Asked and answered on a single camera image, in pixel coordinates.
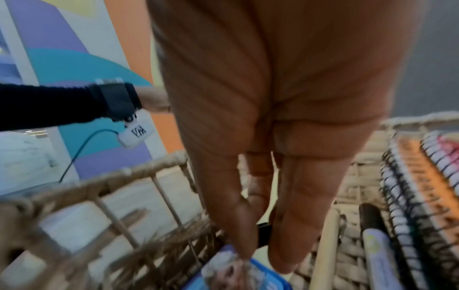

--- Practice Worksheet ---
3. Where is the thin black cable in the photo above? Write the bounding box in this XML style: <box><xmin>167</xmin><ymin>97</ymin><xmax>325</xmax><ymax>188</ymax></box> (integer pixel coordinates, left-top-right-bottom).
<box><xmin>59</xmin><ymin>129</ymin><xmax>123</xmax><ymax>183</ymax></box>

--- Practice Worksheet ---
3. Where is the white tagged wrist device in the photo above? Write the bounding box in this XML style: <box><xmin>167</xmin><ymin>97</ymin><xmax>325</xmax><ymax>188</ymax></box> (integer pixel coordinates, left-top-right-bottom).
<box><xmin>118</xmin><ymin>109</ymin><xmax>156</xmax><ymax>150</ymax></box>

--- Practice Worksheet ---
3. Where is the person's right hand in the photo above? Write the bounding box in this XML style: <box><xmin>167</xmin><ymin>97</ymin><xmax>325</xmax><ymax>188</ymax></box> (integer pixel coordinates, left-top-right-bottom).
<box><xmin>146</xmin><ymin>0</ymin><xmax>428</xmax><ymax>275</ymax></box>

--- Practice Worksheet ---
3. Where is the small black object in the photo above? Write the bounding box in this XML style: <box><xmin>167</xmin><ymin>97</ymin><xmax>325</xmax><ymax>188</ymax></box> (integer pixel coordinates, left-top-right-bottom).
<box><xmin>256</xmin><ymin>222</ymin><xmax>277</xmax><ymax>247</ymax></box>

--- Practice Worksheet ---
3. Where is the pink spiral notebook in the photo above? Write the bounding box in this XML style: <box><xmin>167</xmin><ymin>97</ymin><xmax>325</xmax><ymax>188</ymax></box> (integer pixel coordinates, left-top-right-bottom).
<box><xmin>420</xmin><ymin>130</ymin><xmax>459</xmax><ymax>188</ymax></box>

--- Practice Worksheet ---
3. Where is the orange spiral notebook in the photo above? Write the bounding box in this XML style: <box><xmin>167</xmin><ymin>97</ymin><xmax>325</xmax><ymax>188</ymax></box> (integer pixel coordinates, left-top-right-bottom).
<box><xmin>381</xmin><ymin>135</ymin><xmax>459</xmax><ymax>290</ymax></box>

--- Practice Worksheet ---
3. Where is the woven wicker basket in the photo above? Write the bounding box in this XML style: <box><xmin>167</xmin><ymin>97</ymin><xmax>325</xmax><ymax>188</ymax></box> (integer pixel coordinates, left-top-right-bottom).
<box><xmin>0</xmin><ymin>111</ymin><xmax>459</xmax><ymax>290</ymax></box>

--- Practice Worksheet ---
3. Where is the person's left forearm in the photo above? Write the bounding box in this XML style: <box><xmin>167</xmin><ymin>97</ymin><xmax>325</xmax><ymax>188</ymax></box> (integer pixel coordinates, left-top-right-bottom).
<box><xmin>0</xmin><ymin>82</ymin><xmax>108</xmax><ymax>133</ymax></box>

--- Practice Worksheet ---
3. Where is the black wrist strap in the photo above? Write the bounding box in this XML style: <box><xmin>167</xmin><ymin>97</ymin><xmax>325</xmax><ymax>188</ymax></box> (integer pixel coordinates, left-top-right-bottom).
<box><xmin>89</xmin><ymin>78</ymin><xmax>143</xmax><ymax>123</ymax></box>

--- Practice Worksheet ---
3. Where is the person's left hand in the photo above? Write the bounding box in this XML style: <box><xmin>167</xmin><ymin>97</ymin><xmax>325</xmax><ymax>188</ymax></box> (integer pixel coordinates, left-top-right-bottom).
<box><xmin>136</xmin><ymin>86</ymin><xmax>172</xmax><ymax>114</ymax></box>

